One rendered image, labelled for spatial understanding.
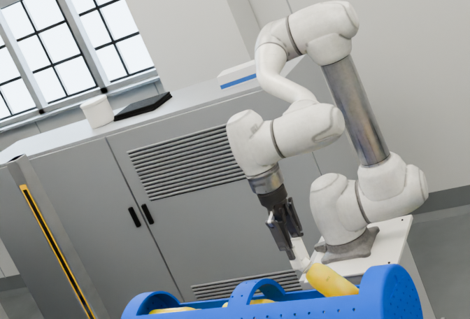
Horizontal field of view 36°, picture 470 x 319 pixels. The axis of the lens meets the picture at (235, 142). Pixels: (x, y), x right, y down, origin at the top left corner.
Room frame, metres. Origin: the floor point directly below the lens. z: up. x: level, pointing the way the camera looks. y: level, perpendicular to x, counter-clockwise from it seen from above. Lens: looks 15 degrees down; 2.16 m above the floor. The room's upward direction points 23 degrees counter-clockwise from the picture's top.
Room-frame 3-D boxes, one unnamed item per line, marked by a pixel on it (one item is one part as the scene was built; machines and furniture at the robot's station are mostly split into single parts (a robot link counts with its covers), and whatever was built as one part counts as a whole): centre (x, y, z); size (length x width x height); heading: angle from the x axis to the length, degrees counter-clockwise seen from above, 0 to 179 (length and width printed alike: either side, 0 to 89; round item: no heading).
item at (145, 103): (4.03, 0.40, 1.46); 0.32 x 0.23 x 0.04; 61
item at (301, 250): (1.82, -0.05, 1.32); 0.03 x 0.01 x 0.07; 56
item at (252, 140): (1.80, -0.05, 1.66); 0.13 x 0.11 x 0.16; 68
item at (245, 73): (3.63, -0.18, 1.48); 0.24 x 0.12 x 0.08; 69
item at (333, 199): (2.34, -0.24, 1.18); 0.18 x 0.16 x 0.22; 68
